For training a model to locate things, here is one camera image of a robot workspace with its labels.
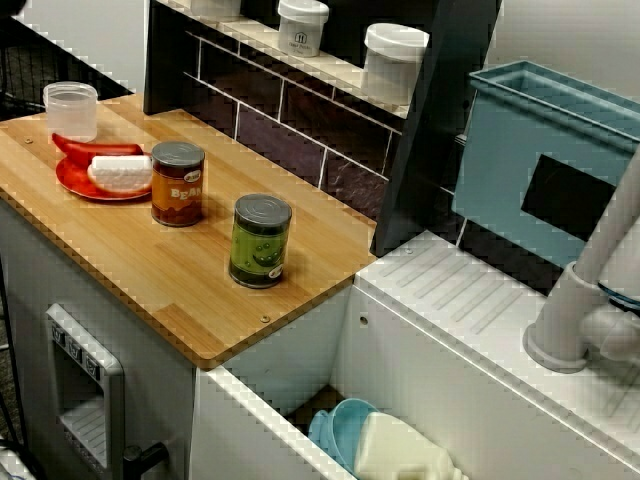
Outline green peas can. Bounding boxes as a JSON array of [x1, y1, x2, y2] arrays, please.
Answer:
[[228, 193, 293, 290]]

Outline orange beans can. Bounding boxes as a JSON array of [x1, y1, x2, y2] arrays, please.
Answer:
[[150, 140, 207, 229]]

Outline white toy sushi piece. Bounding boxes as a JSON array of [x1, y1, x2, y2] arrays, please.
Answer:
[[86, 154, 154, 194]]

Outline red toy pepper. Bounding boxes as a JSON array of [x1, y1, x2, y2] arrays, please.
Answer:
[[51, 132, 145, 166]]

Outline dark tiled backsplash shelf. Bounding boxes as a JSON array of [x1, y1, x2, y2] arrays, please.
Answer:
[[143, 0, 501, 259]]

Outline white sink unit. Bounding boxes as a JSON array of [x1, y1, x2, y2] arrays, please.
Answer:
[[192, 229, 640, 480]]

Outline large white lidded jar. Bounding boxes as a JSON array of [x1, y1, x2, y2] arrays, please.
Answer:
[[360, 22, 431, 106]]

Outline light blue bowl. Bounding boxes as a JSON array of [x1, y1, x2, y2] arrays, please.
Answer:
[[307, 397, 381, 474]]

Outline teal plastic box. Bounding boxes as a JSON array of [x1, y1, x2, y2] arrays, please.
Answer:
[[451, 60, 640, 269]]

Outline small white lidded jar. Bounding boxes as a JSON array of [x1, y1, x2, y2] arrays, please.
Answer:
[[277, 0, 330, 58]]

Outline cream toy jug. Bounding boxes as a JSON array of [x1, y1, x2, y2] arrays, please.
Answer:
[[352, 410, 469, 480]]

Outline red plate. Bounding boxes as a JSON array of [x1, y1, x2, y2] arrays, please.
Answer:
[[54, 152, 154, 202]]

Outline grey toy faucet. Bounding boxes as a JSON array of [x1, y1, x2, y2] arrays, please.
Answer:
[[522, 144, 640, 374]]

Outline grey dishwasher panel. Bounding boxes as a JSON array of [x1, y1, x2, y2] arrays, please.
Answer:
[[44, 302, 126, 474]]

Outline clear open plastic jar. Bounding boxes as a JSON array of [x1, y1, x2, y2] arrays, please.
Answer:
[[42, 81, 99, 144]]

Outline white counter cabinet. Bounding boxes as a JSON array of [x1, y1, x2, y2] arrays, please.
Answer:
[[0, 189, 196, 480]]

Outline black dishwasher handle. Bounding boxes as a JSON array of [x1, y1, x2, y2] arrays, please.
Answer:
[[122, 440, 170, 471]]

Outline black wire rack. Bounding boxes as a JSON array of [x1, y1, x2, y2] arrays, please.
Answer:
[[0, 14, 134, 121]]

